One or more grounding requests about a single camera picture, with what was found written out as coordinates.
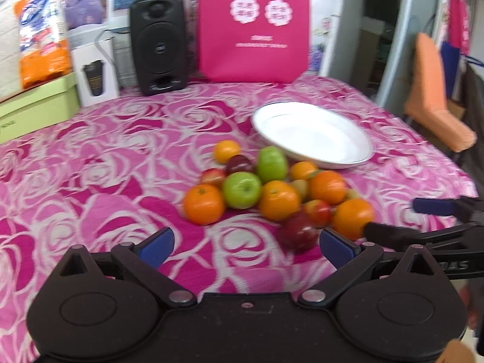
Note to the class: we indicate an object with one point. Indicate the small yellow orange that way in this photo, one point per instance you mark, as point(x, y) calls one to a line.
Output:
point(225, 150)

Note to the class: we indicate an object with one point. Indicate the magenta tote bag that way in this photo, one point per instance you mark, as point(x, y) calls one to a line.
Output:
point(263, 41)

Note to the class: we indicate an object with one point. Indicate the orange white plastic package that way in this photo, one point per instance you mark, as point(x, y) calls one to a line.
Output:
point(44, 49)

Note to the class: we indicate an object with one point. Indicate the brown kiwi fruit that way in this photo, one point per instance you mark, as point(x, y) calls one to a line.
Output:
point(301, 187)
point(352, 194)

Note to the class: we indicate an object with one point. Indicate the dark jacket on chair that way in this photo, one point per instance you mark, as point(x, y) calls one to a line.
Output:
point(472, 98)

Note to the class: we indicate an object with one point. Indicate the small red apple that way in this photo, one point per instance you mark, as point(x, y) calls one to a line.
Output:
point(212, 176)

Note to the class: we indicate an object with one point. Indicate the black speaker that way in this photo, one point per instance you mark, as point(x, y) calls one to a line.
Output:
point(159, 45)

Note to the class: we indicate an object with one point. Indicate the bedding poster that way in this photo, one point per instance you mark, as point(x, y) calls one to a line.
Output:
point(86, 19)

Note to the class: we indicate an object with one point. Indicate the white cup box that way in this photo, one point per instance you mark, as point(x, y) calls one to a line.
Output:
point(95, 72)

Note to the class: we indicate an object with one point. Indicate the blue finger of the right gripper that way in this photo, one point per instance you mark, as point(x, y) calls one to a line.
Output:
point(463, 209)
point(463, 236)

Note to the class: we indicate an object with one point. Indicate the green cardboard box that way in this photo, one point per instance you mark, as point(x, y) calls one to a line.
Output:
point(42, 106)

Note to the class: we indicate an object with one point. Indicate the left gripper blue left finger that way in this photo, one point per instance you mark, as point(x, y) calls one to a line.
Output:
point(140, 262)

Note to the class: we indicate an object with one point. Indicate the blue bag hanging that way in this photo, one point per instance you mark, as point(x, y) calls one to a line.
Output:
point(451, 57)

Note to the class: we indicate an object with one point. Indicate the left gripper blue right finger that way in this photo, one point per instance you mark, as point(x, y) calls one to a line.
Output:
point(354, 264)

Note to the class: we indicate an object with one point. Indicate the dark red plum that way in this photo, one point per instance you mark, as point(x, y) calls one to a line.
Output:
point(239, 163)

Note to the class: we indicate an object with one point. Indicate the red yellow apple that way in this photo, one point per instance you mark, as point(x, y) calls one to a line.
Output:
point(319, 212)

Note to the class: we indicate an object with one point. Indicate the large orange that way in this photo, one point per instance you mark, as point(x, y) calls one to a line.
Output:
point(278, 201)

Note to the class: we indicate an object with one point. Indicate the round green apple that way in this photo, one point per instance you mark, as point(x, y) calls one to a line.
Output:
point(242, 190)

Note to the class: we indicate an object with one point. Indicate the pink hanging bag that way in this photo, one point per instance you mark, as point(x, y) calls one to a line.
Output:
point(458, 27)

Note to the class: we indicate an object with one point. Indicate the orange chair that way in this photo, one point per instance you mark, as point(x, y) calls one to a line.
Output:
point(427, 101)

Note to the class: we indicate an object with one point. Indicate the pink rose tablecloth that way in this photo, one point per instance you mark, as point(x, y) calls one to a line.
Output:
point(118, 171)

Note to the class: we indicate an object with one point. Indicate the oblong green apple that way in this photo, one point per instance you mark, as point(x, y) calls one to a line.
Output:
point(271, 164)

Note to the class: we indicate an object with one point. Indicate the white round plate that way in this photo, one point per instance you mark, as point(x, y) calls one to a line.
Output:
point(311, 133)

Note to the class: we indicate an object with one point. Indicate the dark red apple front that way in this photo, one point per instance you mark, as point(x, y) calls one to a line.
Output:
point(297, 233)

